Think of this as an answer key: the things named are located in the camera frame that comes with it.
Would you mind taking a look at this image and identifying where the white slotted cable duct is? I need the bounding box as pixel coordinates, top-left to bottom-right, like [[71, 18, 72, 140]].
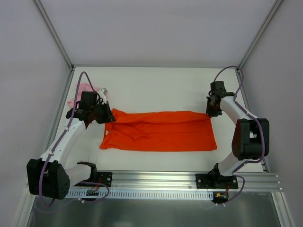
[[66, 188, 214, 201]]

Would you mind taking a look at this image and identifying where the right aluminium frame post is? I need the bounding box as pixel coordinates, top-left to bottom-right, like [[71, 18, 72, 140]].
[[239, 0, 284, 69]]

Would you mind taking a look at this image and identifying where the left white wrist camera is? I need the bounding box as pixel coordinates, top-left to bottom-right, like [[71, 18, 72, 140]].
[[97, 88, 108, 99]]

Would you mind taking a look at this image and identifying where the aluminium mounting rail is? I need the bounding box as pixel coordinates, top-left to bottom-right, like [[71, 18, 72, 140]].
[[26, 170, 283, 192]]

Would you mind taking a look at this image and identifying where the aluminium frame post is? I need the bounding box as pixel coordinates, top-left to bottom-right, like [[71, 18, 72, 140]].
[[33, 0, 74, 70], [239, 0, 284, 69]]

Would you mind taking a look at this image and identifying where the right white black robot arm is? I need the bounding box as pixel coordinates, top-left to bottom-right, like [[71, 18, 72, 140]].
[[203, 81, 269, 188]]

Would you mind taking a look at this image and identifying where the orange t shirt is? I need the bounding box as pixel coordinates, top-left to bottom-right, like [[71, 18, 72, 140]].
[[99, 109, 217, 152]]

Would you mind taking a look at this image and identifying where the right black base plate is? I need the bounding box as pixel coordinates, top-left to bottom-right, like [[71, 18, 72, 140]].
[[195, 174, 239, 189]]

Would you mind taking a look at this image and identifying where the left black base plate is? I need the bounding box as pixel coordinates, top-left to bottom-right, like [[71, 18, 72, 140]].
[[97, 172, 113, 187]]

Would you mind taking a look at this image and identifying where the pink t shirt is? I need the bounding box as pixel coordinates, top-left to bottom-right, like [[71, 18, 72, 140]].
[[68, 83, 108, 110]]

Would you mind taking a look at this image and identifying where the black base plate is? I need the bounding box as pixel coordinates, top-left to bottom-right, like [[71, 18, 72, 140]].
[[195, 174, 239, 189], [97, 172, 113, 187]]

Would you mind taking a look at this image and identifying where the left aluminium frame post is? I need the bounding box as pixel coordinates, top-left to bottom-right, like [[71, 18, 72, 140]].
[[33, 0, 74, 70]]

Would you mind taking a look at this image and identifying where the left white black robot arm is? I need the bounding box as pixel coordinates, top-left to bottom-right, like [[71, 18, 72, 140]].
[[27, 88, 116, 200]]

